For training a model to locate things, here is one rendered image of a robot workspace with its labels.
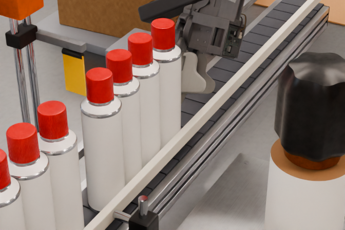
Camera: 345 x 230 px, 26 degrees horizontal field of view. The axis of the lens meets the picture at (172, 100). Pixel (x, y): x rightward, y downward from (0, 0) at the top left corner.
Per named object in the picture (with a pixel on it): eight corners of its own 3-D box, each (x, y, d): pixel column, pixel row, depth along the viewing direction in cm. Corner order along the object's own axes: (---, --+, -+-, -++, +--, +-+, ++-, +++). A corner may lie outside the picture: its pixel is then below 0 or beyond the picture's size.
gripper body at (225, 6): (218, 60, 106) (240, -23, 105) (166, 45, 110) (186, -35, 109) (237, 63, 113) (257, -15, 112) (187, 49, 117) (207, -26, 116)
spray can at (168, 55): (171, 157, 110) (170, 34, 99) (140, 148, 112) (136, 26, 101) (187, 139, 114) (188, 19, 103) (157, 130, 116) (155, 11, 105)
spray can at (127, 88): (131, 196, 103) (126, 68, 92) (99, 186, 105) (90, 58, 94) (149, 175, 107) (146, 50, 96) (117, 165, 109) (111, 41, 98)
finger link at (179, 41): (171, 78, 109) (186, 19, 108) (162, 75, 109) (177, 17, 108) (185, 79, 113) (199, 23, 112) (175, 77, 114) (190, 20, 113)
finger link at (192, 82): (193, 118, 109) (209, 57, 108) (158, 107, 111) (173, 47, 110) (202, 118, 111) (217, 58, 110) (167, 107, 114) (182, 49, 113)
